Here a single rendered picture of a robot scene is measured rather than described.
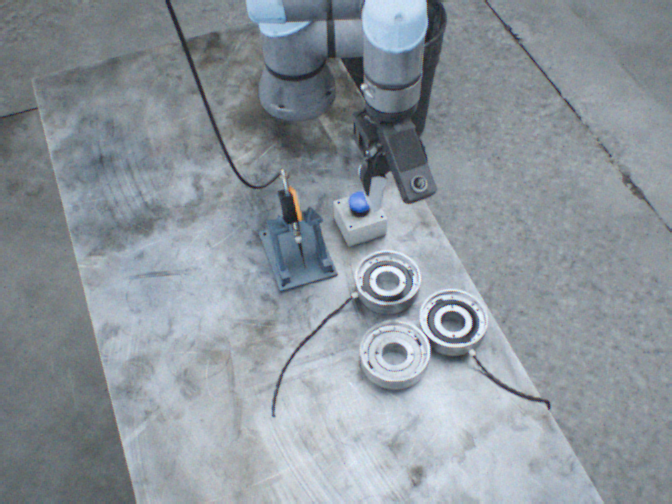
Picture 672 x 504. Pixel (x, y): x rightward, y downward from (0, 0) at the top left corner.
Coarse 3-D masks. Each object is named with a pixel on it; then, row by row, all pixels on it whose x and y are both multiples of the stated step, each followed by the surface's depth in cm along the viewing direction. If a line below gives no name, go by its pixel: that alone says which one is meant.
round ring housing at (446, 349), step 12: (432, 300) 130; (468, 300) 130; (420, 312) 128; (444, 312) 129; (456, 312) 129; (480, 312) 129; (420, 324) 127; (468, 324) 127; (480, 324) 127; (432, 336) 126; (456, 336) 126; (480, 336) 125; (432, 348) 127; (444, 348) 125; (456, 348) 124; (468, 348) 125
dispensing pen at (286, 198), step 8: (280, 168) 131; (280, 176) 130; (288, 176) 130; (288, 184) 131; (280, 192) 132; (288, 192) 131; (280, 200) 132; (288, 200) 129; (288, 208) 130; (288, 216) 130; (296, 216) 131; (288, 224) 131; (296, 224) 132; (296, 232) 133; (296, 240) 134; (304, 264) 135
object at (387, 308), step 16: (368, 256) 134; (384, 256) 135; (400, 256) 135; (384, 272) 134; (400, 272) 133; (416, 272) 133; (400, 288) 132; (416, 288) 130; (368, 304) 131; (384, 304) 129; (400, 304) 129
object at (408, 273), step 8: (376, 264) 135; (384, 264) 135; (392, 264) 134; (400, 264) 134; (368, 272) 134; (408, 272) 134; (368, 280) 133; (408, 280) 133; (368, 288) 132; (408, 288) 132; (376, 296) 131; (384, 296) 131; (392, 296) 131; (400, 296) 131
